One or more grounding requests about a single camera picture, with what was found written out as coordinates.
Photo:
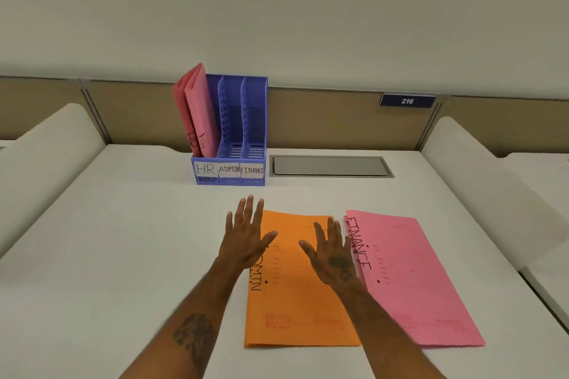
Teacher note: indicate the person's right little finger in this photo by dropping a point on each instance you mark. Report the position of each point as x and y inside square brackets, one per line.
[349, 244]

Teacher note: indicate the blue plastic file organizer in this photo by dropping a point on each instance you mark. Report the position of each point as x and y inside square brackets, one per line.
[242, 156]

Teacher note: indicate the blue number sign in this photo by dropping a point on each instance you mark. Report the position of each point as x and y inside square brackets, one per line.
[406, 101]

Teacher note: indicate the person's left middle finger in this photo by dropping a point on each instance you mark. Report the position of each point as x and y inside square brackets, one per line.
[248, 213]

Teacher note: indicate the pink paper file folder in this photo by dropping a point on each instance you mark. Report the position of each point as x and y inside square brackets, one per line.
[200, 116]
[181, 112]
[409, 276]

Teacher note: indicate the person's right thumb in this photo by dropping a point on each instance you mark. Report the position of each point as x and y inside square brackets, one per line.
[307, 250]

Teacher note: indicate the person's left hand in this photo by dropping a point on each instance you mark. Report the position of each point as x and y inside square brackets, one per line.
[242, 245]

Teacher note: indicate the person's right forearm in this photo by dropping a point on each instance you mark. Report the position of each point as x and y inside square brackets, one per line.
[378, 330]

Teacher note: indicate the white desk side divider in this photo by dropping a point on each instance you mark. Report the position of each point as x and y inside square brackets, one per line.
[40, 165]
[489, 201]

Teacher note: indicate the person's right middle finger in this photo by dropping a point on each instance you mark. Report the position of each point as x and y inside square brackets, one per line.
[331, 231]

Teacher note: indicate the beige desk partition panel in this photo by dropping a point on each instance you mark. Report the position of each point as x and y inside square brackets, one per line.
[338, 119]

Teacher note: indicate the orange paper file folder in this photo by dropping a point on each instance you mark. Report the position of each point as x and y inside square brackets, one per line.
[293, 298]

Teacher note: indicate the person's left forearm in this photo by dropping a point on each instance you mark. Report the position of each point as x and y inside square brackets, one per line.
[191, 325]

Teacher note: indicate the person's right hand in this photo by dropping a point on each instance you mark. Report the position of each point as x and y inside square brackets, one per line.
[333, 263]

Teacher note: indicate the person's left thumb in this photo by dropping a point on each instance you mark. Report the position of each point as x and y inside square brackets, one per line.
[270, 242]

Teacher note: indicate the person's left little finger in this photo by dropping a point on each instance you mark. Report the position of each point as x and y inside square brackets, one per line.
[229, 224]

